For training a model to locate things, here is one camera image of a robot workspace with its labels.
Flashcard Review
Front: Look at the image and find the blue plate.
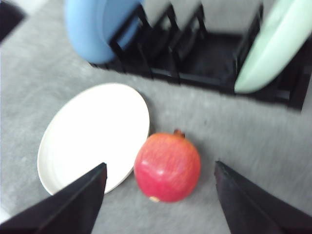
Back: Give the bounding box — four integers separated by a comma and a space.
64, 0, 142, 63

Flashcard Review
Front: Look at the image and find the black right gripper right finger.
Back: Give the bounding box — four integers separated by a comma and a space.
214, 161, 312, 234

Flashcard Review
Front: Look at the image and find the green plate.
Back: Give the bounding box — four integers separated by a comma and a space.
234, 0, 312, 93

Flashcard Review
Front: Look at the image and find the black dish rack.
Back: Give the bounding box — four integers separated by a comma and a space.
93, 0, 312, 111

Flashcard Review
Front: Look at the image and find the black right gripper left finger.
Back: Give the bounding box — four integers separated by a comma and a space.
0, 163, 107, 234

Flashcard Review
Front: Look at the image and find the red pomegranate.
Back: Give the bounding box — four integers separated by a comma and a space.
134, 129, 201, 203

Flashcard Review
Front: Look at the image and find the white plate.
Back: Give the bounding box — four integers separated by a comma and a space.
38, 83, 150, 194

